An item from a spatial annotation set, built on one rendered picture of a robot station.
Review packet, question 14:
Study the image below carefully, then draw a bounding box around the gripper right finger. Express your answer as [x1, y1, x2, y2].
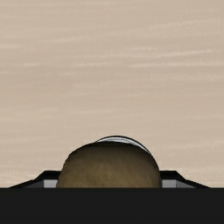
[159, 170, 210, 189]

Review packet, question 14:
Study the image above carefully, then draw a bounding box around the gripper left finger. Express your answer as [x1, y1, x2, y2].
[9, 170, 62, 189]

